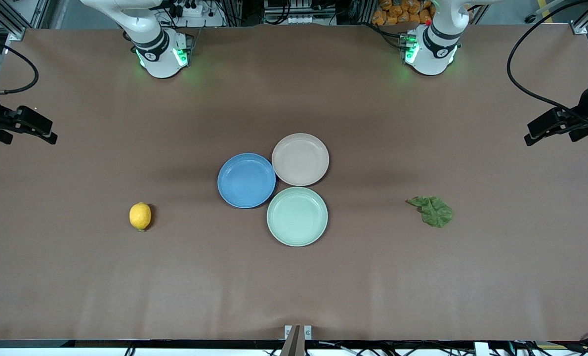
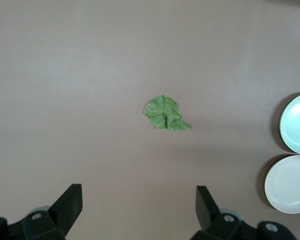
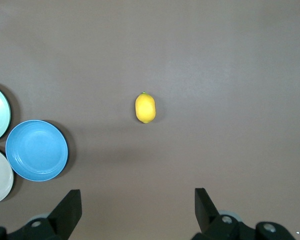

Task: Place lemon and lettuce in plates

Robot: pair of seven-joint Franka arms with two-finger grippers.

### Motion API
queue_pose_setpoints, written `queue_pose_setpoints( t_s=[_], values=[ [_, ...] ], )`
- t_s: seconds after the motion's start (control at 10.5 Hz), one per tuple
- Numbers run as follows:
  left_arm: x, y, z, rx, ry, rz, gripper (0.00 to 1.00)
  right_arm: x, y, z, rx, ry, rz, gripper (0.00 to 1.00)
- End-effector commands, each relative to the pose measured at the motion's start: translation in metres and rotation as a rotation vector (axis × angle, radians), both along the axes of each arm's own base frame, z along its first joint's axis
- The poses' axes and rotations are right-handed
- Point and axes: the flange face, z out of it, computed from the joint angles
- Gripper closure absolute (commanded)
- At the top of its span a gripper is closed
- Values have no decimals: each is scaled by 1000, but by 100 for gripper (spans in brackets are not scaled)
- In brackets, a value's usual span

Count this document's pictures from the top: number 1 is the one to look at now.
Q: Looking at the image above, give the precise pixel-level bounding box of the yellow lemon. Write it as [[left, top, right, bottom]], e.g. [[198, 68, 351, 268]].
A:
[[129, 202, 152, 231]]

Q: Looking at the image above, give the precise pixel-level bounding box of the green lettuce leaf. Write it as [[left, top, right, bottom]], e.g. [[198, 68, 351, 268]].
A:
[[406, 196, 454, 228]]

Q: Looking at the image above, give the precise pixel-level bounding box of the bag of orange fruits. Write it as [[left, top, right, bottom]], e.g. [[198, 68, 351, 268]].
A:
[[371, 0, 436, 26]]

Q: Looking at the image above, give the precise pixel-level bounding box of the white power strip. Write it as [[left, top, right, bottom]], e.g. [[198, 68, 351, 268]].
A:
[[168, 0, 225, 28]]

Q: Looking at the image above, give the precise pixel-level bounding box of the blue plate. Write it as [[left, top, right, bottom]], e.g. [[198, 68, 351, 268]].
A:
[[217, 153, 277, 209]]

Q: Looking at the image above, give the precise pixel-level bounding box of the beige plate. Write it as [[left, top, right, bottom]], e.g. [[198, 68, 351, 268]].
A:
[[271, 133, 330, 187]]

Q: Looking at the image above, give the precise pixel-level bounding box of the light green plate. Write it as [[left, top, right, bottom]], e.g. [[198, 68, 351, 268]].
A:
[[266, 186, 329, 247]]

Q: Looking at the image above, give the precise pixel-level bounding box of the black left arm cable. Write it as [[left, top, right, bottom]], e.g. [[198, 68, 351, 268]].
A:
[[506, 0, 588, 122]]

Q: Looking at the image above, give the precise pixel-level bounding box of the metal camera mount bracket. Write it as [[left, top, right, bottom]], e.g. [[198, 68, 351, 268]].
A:
[[280, 324, 313, 356]]

